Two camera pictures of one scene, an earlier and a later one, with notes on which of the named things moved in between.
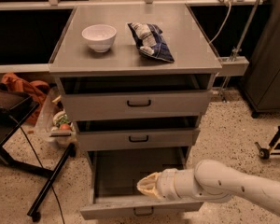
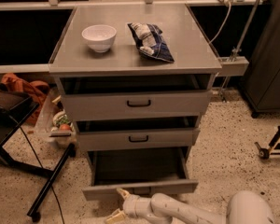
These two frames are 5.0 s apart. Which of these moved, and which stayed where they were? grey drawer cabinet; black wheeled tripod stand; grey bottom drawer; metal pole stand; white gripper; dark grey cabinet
Moved: white gripper; grey bottom drawer
Stayed: dark grey cabinet; black wheeled tripod stand; grey drawer cabinet; metal pole stand
